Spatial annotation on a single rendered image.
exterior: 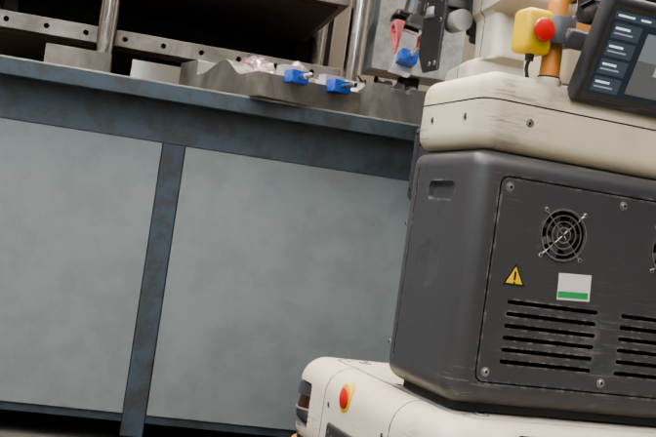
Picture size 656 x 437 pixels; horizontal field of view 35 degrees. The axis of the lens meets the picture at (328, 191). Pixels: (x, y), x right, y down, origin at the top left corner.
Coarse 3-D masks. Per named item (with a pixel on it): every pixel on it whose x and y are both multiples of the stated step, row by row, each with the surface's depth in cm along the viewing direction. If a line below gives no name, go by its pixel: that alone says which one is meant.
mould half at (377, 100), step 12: (360, 84) 271; (372, 84) 242; (384, 84) 242; (372, 96) 242; (384, 96) 242; (396, 96) 243; (408, 96) 244; (420, 96) 244; (360, 108) 250; (372, 108) 242; (384, 108) 242; (396, 108) 243; (408, 108) 244; (420, 108) 244; (396, 120) 243; (408, 120) 244; (420, 120) 244
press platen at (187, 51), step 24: (0, 24) 302; (24, 24) 304; (48, 24) 308; (72, 24) 307; (120, 48) 312; (144, 48) 311; (168, 48) 312; (192, 48) 314; (216, 48) 315; (312, 72) 324; (336, 72) 323
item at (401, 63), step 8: (400, 48) 245; (416, 48) 236; (392, 56) 246; (400, 56) 240; (408, 56) 240; (416, 56) 241; (392, 64) 244; (400, 64) 244; (408, 64) 243; (392, 72) 247; (400, 72) 246; (408, 72) 245
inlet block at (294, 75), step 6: (282, 66) 229; (288, 66) 229; (294, 66) 230; (276, 72) 231; (282, 72) 229; (288, 72) 227; (294, 72) 226; (300, 72) 226; (306, 72) 227; (288, 78) 227; (294, 78) 226; (300, 78) 226; (306, 78) 224; (294, 84) 229; (300, 84) 228; (306, 84) 227
